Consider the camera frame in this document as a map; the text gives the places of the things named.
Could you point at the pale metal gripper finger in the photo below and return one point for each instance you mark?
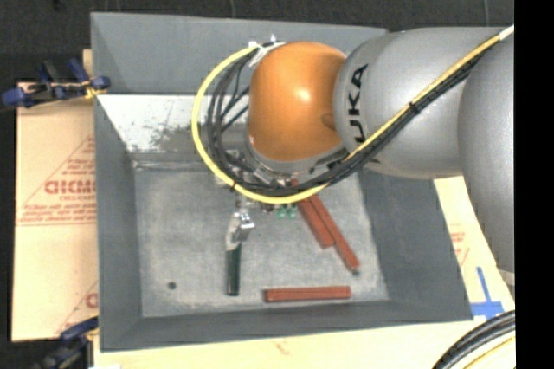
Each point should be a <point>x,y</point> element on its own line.
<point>245,229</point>
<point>233,231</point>

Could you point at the dark green flat block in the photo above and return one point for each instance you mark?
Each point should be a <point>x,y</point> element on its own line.
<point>233,272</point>

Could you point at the grey metal bin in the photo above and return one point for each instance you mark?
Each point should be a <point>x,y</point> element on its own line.
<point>182,228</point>

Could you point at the brown cardboard board red print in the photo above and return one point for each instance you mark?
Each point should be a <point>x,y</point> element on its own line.
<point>52,263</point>

